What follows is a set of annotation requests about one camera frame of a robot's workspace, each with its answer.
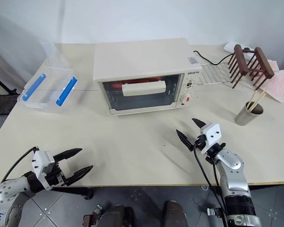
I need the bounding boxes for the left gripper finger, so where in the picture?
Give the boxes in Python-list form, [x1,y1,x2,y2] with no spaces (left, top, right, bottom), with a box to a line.
[66,165,94,186]
[53,148,83,163]

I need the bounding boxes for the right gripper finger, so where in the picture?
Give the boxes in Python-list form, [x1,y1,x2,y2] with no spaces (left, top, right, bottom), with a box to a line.
[176,129,195,151]
[192,118,206,130]

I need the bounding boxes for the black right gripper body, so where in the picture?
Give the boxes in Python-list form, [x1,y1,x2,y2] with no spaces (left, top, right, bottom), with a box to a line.
[193,134,207,152]

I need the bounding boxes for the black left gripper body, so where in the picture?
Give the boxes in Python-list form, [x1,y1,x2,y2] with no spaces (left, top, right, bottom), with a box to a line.
[45,162,69,189]

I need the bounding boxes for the white knob with red marking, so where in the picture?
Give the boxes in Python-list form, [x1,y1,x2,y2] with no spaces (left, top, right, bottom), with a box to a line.
[179,93,193,106]

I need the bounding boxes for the glass oven door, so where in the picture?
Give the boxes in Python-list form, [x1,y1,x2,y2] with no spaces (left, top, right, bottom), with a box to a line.
[100,73,183,112]

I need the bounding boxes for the clear plastic box blue handles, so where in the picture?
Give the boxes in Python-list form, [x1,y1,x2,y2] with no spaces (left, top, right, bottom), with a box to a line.
[17,66,79,114]

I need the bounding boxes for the white toaster oven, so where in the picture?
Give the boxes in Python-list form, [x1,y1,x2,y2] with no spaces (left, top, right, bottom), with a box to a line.
[93,39,203,117]

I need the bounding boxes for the black table leg caster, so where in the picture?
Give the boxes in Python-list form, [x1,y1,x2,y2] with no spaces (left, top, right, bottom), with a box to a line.
[84,186,95,200]

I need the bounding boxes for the steel cup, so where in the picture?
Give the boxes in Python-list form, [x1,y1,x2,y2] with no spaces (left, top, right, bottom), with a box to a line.
[234,101,264,126]

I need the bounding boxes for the dark rounded shape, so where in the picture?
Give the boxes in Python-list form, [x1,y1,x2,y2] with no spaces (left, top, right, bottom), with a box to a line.
[164,200,188,227]
[101,204,136,227]

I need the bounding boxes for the wooden chopsticks bundle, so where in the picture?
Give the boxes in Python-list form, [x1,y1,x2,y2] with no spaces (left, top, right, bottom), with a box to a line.
[247,90,267,112]

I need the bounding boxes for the blue container clip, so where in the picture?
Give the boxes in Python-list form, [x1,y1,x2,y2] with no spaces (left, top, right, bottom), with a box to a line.
[22,73,47,100]
[55,77,79,106]

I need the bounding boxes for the brown wooden dish rack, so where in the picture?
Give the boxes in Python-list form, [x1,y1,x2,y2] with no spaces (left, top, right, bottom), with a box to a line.
[227,44,275,91]

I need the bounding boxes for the white power strip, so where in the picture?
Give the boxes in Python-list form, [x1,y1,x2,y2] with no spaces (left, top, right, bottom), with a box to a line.
[223,41,255,54]

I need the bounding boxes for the pink cloth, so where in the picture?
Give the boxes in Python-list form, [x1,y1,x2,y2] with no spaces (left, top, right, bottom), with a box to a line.
[260,59,284,104]

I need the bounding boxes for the black tripod stand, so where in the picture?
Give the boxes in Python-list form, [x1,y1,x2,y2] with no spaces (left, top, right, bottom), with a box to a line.
[0,69,18,96]

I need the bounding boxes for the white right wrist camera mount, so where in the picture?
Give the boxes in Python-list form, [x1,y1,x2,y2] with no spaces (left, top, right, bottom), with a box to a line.
[199,122,225,156]

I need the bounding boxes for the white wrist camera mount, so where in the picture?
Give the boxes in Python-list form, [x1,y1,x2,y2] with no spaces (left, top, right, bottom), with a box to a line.
[31,149,57,190]
[199,122,225,156]

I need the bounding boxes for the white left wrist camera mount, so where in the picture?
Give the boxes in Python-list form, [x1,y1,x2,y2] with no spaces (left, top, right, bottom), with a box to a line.
[31,149,57,190]

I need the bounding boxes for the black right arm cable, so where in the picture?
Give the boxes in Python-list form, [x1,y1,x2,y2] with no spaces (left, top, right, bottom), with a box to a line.
[192,141,231,227]

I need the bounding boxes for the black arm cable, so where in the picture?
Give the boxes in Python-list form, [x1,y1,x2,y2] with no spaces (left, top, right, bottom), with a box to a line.
[192,141,231,227]
[0,146,40,184]

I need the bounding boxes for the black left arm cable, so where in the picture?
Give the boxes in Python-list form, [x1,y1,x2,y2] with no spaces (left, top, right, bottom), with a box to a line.
[0,146,40,184]

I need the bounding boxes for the metal wire oven rack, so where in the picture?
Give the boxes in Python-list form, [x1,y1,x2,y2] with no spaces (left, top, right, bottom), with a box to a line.
[198,61,235,86]

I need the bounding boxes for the black power cable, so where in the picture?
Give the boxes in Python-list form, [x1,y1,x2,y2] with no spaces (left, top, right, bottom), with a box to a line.
[193,50,235,65]

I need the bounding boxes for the white oven door handle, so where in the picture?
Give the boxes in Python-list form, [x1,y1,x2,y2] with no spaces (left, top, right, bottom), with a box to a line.
[121,80,167,96]

